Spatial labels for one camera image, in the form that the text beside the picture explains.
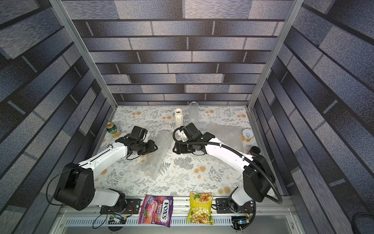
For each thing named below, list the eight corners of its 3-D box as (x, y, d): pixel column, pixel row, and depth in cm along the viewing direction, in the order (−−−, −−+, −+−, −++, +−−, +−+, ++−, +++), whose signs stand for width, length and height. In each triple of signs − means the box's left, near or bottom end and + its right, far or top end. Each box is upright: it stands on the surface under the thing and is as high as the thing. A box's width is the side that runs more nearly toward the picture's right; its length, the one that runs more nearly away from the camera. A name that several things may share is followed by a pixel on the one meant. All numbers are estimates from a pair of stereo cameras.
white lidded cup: (239, 140, 101) (242, 136, 97) (241, 132, 106) (244, 128, 101) (249, 144, 100) (251, 139, 95) (250, 136, 104) (253, 131, 99)
